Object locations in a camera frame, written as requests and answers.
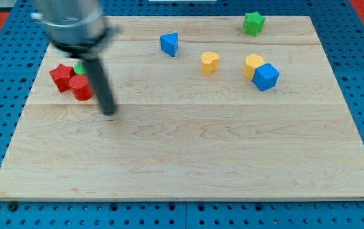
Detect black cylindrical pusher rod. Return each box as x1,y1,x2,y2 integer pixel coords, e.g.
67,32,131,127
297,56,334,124
83,57,116,116

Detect green star block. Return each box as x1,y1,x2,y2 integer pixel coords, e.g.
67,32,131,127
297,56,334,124
243,11,265,36

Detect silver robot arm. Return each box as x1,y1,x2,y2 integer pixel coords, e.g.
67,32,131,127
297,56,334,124
31,0,122,116

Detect red star block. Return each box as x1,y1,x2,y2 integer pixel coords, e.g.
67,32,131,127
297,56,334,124
49,64,75,93

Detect red cylinder block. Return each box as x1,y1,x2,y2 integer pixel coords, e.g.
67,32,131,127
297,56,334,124
69,74,94,101

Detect green round block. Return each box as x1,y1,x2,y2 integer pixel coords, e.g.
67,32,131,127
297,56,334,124
73,62,87,75

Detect blue triangle block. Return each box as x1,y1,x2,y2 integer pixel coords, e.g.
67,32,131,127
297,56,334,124
160,32,178,57

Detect yellow heart block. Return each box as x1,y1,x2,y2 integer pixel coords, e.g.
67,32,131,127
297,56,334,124
200,52,220,76

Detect light wooden board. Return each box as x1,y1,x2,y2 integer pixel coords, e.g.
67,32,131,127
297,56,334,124
0,16,364,202

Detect yellow hexagon block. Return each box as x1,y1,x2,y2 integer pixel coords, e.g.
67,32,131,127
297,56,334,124
242,54,265,80

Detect blue cube block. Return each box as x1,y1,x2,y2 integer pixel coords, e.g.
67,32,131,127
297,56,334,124
252,63,279,91

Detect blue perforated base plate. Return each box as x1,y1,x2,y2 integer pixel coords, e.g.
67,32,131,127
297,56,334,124
0,1,364,228

